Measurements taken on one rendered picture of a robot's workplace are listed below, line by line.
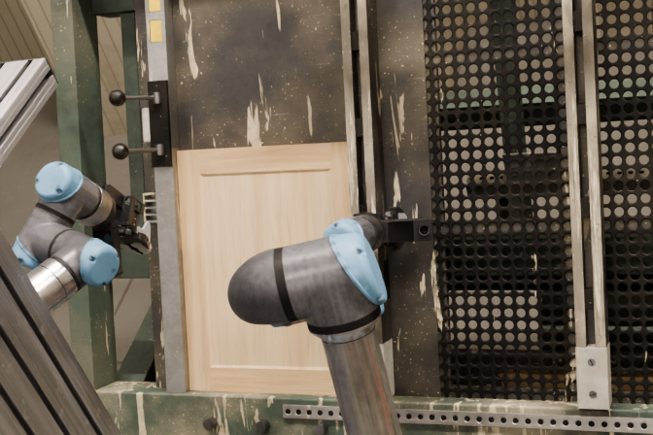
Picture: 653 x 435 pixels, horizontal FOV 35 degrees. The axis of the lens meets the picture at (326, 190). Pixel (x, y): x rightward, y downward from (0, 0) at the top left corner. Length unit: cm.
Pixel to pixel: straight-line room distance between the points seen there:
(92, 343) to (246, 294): 106
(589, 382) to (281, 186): 79
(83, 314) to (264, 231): 51
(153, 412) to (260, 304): 101
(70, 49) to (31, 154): 290
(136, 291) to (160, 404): 179
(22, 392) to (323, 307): 50
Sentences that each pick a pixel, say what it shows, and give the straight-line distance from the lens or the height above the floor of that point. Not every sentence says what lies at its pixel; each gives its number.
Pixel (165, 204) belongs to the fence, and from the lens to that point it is 243.
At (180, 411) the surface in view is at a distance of 248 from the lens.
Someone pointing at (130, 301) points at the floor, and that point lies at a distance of 423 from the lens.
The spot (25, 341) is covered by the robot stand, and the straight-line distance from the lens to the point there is 124.
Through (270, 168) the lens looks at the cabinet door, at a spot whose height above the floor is 130.
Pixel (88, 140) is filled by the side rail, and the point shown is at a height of 136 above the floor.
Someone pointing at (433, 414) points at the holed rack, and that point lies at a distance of 225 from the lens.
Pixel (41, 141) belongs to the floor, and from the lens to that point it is 550.
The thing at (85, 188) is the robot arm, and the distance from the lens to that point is 190.
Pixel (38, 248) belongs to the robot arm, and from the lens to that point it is 186.
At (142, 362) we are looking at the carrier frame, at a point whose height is 79.
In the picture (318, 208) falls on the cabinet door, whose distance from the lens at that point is 230.
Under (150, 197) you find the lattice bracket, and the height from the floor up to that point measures 125.
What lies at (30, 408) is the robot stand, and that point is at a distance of 125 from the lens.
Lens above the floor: 263
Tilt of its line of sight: 37 degrees down
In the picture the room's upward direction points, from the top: 18 degrees counter-clockwise
